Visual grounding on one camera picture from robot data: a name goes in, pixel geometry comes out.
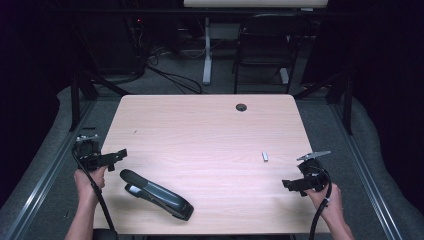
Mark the person's right hand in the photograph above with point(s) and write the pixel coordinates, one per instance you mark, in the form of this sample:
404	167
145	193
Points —
333	205

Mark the aluminium floor rail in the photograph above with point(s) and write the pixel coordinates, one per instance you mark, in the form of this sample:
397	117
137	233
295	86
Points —
43	175
363	173

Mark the dark computer tower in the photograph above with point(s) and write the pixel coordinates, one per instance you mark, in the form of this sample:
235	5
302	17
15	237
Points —
133	36

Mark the person's left hand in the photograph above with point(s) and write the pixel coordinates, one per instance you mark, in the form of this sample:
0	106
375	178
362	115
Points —
82	187

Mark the black chair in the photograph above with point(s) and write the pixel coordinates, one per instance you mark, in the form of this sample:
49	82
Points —
266	43

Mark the silver staple strip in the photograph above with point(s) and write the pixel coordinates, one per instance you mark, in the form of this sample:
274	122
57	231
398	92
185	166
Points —
265	156

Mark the white desk leg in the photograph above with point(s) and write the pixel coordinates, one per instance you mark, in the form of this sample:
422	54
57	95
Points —
207	56

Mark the white desk top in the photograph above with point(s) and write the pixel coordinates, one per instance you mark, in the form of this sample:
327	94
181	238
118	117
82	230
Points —
255	3

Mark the black table grommet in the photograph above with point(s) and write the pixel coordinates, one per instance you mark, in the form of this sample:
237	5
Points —
241	107

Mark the black metal stand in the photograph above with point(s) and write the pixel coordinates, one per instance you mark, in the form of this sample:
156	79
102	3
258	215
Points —
347	106
76	100

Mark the black stapler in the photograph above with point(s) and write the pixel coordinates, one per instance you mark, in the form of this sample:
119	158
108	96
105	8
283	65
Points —
160	196

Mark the black tape strip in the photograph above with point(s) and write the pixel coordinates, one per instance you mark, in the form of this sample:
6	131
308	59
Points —
88	128

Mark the black stool seat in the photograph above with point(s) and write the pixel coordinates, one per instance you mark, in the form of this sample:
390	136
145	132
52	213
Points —
106	234

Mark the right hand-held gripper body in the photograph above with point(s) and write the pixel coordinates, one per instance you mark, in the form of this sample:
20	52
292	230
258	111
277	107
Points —
315	176

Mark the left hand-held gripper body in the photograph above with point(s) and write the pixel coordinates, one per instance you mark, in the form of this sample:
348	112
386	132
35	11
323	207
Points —
87	151

